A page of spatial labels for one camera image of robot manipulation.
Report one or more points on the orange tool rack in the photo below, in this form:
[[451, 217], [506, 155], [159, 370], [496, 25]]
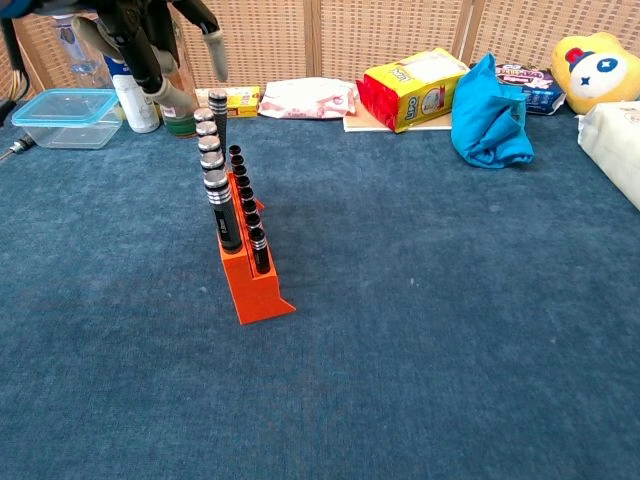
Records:
[[255, 300]]

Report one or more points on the long white tissue pack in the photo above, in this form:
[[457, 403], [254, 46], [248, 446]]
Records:
[[615, 145]]

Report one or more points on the purple snack packet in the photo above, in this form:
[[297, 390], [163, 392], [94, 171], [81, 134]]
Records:
[[535, 92]]

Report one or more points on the yellow red snack bag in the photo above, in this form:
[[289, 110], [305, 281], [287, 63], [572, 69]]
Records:
[[415, 95]]

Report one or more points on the small black socket driver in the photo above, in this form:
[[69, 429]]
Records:
[[250, 206], [240, 170], [246, 193], [237, 160], [243, 181], [234, 149], [260, 255], [253, 220]]

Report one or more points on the white bottle blue cap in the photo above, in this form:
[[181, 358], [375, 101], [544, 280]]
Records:
[[135, 110]]

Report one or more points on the green label tea bottle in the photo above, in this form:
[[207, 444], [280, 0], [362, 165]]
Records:
[[177, 125]]

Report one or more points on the wicker folding screen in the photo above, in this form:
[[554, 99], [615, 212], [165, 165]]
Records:
[[275, 40]]

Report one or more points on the yellow plush toy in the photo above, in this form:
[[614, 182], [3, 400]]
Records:
[[595, 70]]

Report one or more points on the pink white wipes pack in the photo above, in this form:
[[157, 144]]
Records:
[[305, 100]]

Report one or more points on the crumpled blue cloth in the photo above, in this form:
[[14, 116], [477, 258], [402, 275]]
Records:
[[487, 120]]

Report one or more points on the black silver-capped bit driver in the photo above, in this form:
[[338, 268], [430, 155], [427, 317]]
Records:
[[222, 210], [209, 144], [204, 115], [207, 129], [212, 161]]

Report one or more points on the clear container blue rim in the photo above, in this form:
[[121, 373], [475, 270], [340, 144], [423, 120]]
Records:
[[65, 120]]

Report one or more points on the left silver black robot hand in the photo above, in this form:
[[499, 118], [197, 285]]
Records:
[[135, 40]]

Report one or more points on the blue carpet table cover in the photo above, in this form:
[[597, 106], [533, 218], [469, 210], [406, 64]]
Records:
[[400, 350]]

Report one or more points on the thin metal awl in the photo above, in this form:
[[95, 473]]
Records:
[[20, 145]]

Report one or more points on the black screwdriver with gold shaft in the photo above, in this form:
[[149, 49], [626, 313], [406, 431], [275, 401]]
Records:
[[221, 120]]

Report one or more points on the clear water bottle white cap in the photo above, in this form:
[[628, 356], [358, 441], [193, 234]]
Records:
[[82, 70]]

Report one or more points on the small yellow carton box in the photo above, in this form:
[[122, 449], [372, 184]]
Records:
[[242, 105]]

